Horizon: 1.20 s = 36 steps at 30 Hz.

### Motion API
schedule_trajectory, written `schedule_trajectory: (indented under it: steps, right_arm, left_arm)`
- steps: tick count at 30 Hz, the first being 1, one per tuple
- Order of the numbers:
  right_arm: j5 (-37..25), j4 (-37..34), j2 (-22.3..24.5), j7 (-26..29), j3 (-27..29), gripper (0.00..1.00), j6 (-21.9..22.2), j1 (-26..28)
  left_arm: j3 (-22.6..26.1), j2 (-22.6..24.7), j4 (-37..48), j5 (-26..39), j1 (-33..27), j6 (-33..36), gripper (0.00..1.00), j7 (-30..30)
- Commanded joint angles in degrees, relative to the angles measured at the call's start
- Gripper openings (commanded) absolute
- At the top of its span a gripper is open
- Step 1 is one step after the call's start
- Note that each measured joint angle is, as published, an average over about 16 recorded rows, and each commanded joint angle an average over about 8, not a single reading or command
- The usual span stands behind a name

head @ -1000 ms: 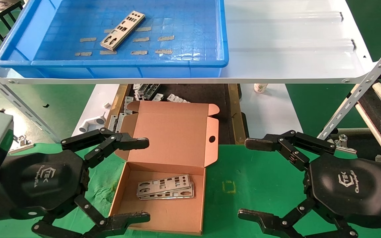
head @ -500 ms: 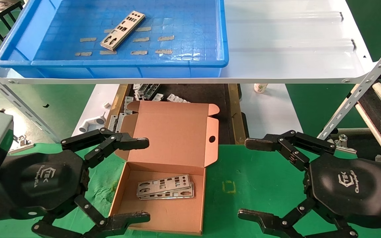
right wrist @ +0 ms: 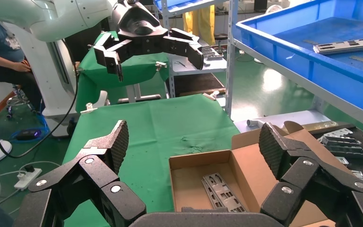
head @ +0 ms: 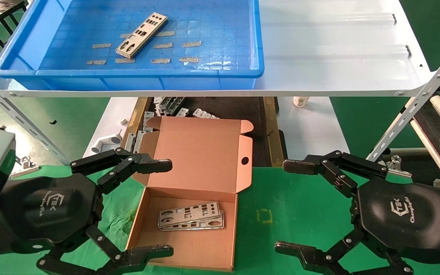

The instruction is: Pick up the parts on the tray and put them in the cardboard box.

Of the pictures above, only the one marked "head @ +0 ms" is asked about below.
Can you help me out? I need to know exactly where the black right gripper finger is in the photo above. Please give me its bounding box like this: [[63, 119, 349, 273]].
[[275, 230, 414, 275], [282, 150, 389, 197]]

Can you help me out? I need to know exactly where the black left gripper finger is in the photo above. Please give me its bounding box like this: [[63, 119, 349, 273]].
[[37, 225, 174, 275]]

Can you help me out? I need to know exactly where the large blue plastic tray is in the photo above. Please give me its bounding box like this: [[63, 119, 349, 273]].
[[0, 0, 264, 91]]

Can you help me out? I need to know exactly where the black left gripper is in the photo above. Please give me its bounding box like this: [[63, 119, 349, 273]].
[[0, 147, 173, 257]]

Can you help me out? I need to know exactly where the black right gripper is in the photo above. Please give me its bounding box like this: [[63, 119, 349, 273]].
[[356, 178, 440, 269]]

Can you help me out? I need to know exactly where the black rubber belt mat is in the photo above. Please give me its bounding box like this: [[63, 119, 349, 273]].
[[413, 97, 440, 184]]

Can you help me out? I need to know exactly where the grey slotted shelf upright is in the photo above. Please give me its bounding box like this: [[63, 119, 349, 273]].
[[0, 76, 70, 165], [365, 36, 440, 163]]

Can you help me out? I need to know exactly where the silver binder clip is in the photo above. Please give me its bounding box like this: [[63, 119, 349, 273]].
[[382, 154, 412, 178], [10, 156, 39, 179]]

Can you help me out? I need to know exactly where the open brown cardboard box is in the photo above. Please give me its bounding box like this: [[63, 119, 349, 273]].
[[125, 116, 254, 272]]

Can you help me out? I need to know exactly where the silver metal IO shield plate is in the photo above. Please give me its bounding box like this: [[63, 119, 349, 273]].
[[158, 201, 220, 228], [161, 211, 225, 231], [115, 12, 168, 59]]

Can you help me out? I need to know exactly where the white metal shelf board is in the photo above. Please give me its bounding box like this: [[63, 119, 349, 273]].
[[0, 0, 432, 98]]

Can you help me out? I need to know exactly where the white PVC pipe fitting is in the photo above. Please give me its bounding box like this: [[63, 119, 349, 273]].
[[90, 129, 122, 154]]

